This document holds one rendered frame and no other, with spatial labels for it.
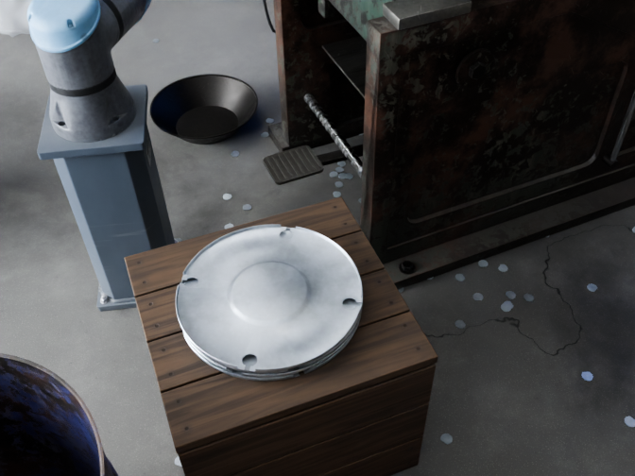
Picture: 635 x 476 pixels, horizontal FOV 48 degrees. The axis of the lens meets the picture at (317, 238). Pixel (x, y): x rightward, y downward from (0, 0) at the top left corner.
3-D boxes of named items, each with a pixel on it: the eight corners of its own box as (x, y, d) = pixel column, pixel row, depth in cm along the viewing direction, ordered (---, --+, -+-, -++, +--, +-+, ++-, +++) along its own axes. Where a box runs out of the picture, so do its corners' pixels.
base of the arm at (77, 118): (47, 146, 126) (30, 99, 119) (57, 96, 136) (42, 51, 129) (133, 138, 127) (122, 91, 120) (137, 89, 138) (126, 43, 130)
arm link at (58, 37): (31, 84, 122) (5, 11, 112) (72, 43, 131) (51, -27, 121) (94, 95, 119) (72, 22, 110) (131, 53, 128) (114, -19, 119)
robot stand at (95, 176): (97, 312, 157) (36, 153, 125) (104, 250, 170) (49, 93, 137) (182, 301, 159) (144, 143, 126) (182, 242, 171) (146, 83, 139)
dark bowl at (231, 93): (170, 170, 190) (165, 149, 185) (143, 109, 209) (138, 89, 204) (275, 140, 198) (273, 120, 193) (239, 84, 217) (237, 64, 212)
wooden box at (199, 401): (208, 546, 122) (175, 449, 96) (160, 370, 146) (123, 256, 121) (419, 465, 131) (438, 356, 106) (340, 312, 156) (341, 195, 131)
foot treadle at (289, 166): (278, 199, 165) (276, 182, 161) (263, 174, 171) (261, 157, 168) (494, 133, 180) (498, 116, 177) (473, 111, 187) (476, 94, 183)
